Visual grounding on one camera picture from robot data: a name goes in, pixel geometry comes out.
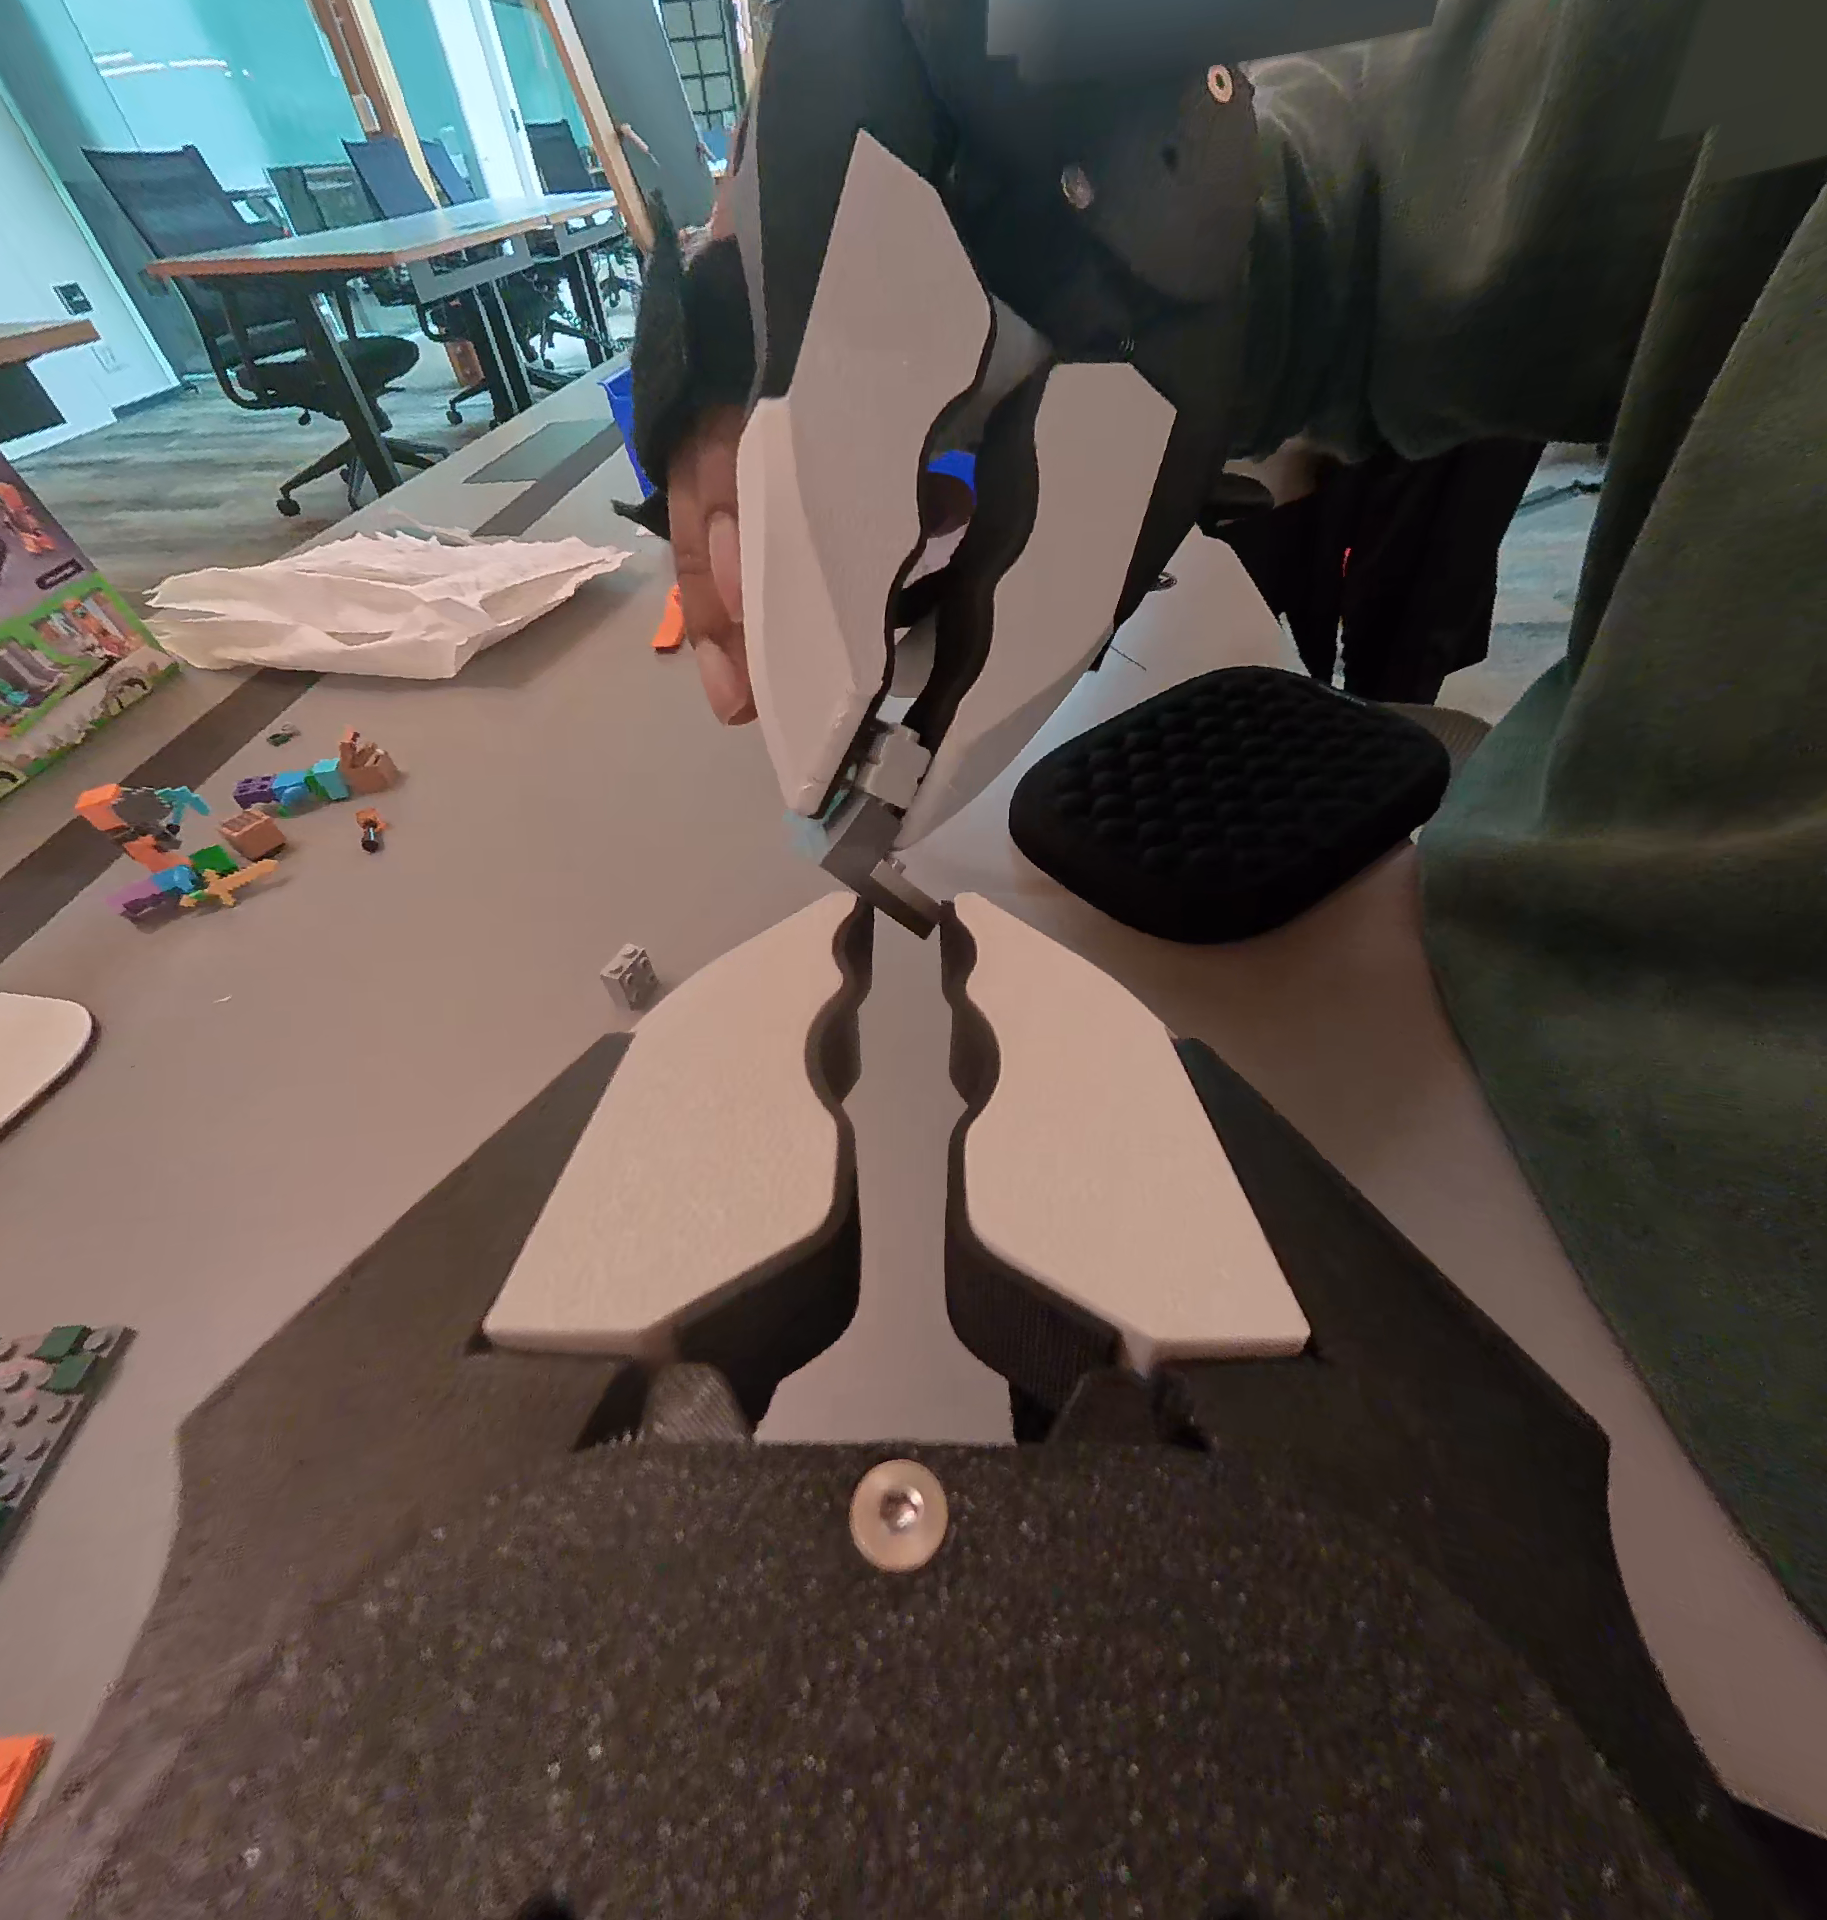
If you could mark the person's green sweatshirt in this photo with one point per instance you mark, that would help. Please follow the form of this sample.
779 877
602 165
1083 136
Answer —
1678 900

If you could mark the small orange toy piece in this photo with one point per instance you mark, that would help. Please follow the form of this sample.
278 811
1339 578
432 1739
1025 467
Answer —
667 621

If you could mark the grey desk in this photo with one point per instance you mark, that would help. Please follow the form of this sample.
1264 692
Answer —
478 900

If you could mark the pile of colourful toy bricks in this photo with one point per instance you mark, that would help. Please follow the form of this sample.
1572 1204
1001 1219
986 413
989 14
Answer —
253 829

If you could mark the black coat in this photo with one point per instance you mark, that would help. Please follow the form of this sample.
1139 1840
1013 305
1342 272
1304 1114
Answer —
1392 570

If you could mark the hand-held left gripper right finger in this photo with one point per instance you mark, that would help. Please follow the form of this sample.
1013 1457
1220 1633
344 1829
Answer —
1108 1186

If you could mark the green toy set box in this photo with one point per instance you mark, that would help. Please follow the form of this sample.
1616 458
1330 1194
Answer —
44 646

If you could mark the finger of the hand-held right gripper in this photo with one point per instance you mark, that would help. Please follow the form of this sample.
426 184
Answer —
1079 526
838 450

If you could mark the light grey square brick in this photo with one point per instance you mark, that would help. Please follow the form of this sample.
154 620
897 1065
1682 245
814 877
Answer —
631 977

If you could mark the person's right hand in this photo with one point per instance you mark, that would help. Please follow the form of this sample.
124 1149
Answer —
712 585

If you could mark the black chair armrest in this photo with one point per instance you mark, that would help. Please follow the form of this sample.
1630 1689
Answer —
1228 796

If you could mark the wooden edge office table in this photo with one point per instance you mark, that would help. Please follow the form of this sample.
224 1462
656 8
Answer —
374 236
20 337

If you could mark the white paper bag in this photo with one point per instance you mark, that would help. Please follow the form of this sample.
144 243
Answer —
389 601

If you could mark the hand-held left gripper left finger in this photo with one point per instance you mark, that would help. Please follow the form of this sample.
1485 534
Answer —
688 1186

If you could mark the toy brick building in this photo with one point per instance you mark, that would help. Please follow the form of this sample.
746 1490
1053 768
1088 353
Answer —
28 1410

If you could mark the white stand base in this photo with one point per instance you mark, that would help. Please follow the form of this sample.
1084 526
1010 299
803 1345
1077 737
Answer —
5 1065

